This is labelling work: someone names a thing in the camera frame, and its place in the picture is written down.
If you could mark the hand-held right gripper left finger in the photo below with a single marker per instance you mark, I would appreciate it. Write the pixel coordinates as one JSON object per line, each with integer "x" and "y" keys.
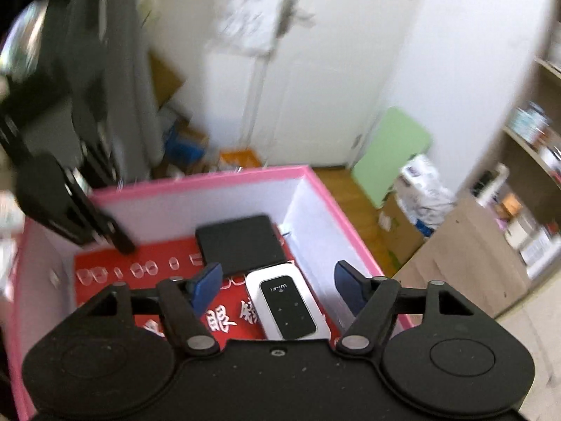
{"x": 206, "y": 288}

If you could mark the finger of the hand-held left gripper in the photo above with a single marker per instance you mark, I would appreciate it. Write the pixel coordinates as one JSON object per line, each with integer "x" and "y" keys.
{"x": 120, "y": 239}

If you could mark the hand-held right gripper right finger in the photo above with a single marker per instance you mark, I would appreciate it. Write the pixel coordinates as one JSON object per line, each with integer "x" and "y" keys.
{"x": 347, "y": 287}

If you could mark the white pocket router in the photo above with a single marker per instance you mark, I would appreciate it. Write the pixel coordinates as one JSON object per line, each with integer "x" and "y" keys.
{"x": 287, "y": 307}

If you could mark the pink storage box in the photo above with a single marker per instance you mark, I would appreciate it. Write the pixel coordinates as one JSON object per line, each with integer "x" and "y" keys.
{"x": 197, "y": 206}

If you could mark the row of clear plastic pads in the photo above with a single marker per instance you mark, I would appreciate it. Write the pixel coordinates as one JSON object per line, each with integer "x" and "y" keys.
{"x": 140, "y": 269}

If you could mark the black flat case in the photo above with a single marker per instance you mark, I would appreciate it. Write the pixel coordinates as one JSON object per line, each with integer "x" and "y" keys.
{"x": 241, "y": 245}

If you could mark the brown cardboard box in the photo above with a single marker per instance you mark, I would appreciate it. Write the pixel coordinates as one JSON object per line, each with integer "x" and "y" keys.
{"x": 396, "y": 232}

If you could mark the blue container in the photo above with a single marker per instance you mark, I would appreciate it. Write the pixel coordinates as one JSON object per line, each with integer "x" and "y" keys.
{"x": 184, "y": 149}

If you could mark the white plastic bag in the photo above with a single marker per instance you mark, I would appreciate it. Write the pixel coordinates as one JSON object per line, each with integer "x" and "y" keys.
{"x": 427, "y": 193}

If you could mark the orange box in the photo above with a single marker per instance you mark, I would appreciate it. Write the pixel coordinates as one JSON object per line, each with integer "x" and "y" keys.
{"x": 240, "y": 158}

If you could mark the wooden bookshelf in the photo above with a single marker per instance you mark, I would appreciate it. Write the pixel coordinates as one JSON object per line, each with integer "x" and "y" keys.
{"x": 482, "y": 245}

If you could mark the flat cardboard piece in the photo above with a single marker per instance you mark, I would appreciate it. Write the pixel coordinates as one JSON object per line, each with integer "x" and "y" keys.
{"x": 164, "y": 79}

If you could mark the white door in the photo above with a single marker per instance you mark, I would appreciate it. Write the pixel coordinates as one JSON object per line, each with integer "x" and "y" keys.
{"x": 324, "y": 74}

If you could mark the white printed tote bag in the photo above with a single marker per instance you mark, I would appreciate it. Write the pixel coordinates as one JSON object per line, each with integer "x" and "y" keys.
{"x": 250, "y": 17}

